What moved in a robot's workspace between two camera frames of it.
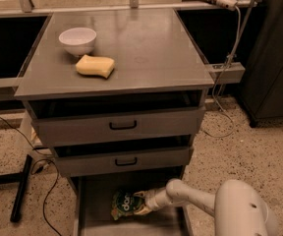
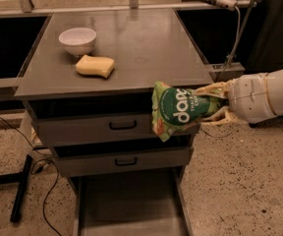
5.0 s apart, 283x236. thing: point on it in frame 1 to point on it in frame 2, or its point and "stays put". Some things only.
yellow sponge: x=98 y=66 stays put
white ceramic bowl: x=78 y=41 stays put
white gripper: x=150 y=200 to x=248 y=97
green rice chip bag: x=125 y=204 to x=175 y=109
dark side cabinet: x=270 y=86 stays put
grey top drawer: x=80 y=123 stays put
